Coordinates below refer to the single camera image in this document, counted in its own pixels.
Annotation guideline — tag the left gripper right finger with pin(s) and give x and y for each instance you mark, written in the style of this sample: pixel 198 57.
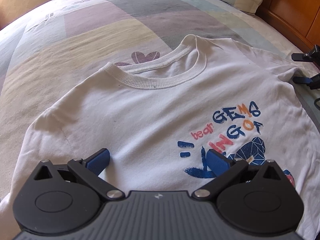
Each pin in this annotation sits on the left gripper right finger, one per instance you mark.
pixel 256 200

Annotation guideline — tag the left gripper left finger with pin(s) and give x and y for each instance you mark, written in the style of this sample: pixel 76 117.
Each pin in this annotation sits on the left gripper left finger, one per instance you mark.
pixel 58 199

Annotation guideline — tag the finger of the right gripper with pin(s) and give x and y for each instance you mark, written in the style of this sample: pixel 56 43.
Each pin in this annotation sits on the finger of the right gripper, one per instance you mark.
pixel 312 82
pixel 311 56

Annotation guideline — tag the white printed t-shirt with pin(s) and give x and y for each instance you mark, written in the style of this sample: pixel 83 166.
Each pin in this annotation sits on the white printed t-shirt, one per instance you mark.
pixel 159 119

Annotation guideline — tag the wooden headboard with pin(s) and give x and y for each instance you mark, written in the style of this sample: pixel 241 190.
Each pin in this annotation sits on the wooden headboard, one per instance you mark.
pixel 297 20

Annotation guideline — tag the patchwork pastel bed sheet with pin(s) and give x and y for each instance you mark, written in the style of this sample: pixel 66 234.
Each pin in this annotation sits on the patchwork pastel bed sheet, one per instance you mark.
pixel 51 49

